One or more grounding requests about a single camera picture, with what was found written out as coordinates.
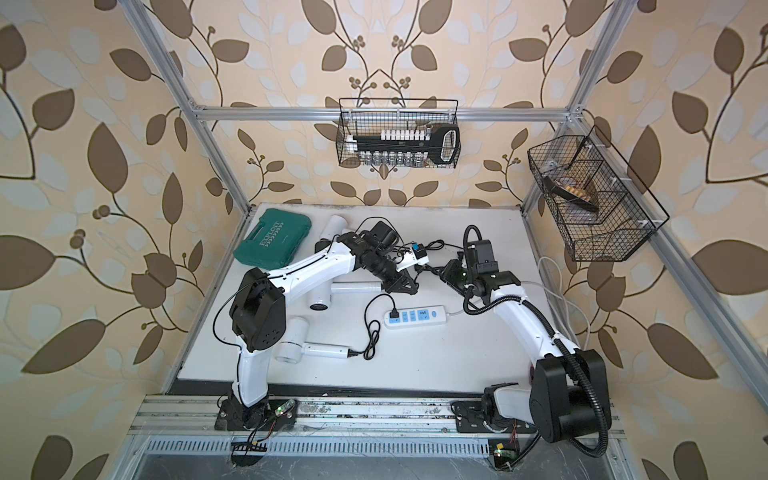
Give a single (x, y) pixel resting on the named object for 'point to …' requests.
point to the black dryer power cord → (394, 313)
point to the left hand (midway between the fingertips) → (411, 284)
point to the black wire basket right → (623, 221)
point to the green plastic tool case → (274, 240)
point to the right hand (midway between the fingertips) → (443, 274)
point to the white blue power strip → (415, 317)
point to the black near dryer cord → (373, 328)
